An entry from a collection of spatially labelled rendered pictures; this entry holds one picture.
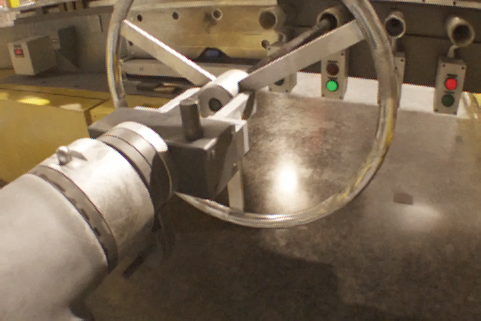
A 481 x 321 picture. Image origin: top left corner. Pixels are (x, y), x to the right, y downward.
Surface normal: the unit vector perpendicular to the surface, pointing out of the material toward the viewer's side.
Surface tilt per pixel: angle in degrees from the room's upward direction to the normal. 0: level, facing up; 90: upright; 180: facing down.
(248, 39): 90
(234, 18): 90
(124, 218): 77
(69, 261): 73
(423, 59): 90
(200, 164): 90
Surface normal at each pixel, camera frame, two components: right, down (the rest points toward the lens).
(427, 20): -0.43, 0.44
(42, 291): 0.87, -0.05
